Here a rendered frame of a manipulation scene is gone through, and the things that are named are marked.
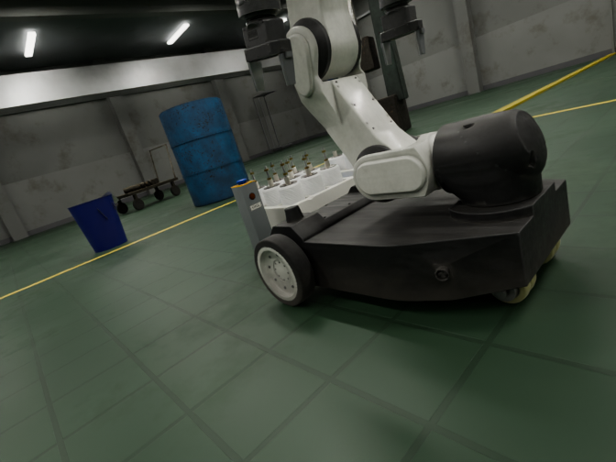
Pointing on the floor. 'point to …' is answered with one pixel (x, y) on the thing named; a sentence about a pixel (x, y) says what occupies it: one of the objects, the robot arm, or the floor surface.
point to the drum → (204, 149)
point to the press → (396, 92)
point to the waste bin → (100, 222)
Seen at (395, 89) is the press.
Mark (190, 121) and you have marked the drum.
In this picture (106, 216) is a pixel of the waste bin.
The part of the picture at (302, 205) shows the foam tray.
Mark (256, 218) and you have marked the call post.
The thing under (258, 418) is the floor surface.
